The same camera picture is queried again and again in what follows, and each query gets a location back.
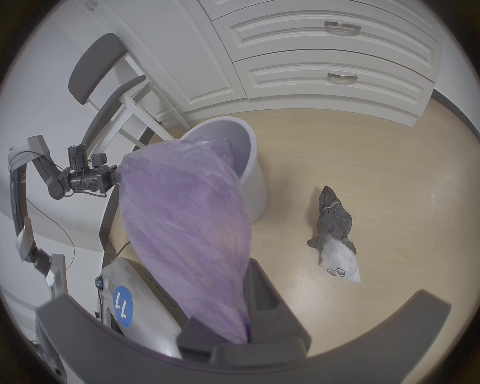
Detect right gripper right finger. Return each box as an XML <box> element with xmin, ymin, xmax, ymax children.
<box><xmin>245</xmin><ymin>258</ymin><xmax>312</xmax><ymax>352</ymax></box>

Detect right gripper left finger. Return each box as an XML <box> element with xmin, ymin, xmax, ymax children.
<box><xmin>176</xmin><ymin>317</ymin><xmax>248</xmax><ymax>357</ymax></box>

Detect purple plastic bag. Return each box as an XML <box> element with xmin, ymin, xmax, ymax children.
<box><xmin>118</xmin><ymin>136</ymin><xmax>253</xmax><ymax>344</ymax></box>

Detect black plastic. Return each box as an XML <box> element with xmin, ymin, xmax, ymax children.
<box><xmin>306</xmin><ymin>185</ymin><xmax>357</xmax><ymax>265</ymax></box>

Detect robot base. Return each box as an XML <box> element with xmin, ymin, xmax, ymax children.
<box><xmin>94</xmin><ymin>256</ymin><xmax>189</xmax><ymax>360</ymax></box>

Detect white trash bin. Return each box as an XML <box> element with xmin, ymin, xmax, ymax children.
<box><xmin>180</xmin><ymin>116</ymin><xmax>269</xmax><ymax>223</ymax></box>

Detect white chair grey cushions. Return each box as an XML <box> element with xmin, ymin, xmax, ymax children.
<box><xmin>68</xmin><ymin>32</ymin><xmax>190</xmax><ymax>151</ymax></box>

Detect white wardrobe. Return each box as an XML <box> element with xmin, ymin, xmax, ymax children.
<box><xmin>60</xmin><ymin>0</ymin><xmax>444</xmax><ymax>129</ymax></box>

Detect black cable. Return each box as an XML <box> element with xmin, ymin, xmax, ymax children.
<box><xmin>112</xmin><ymin>241</ymin><xmax>133</xmax><ymax>264</ymax></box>
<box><xmin>25</xmin><ymin>196</ymin><xmax>76</xmax><ymax>271</ymax></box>

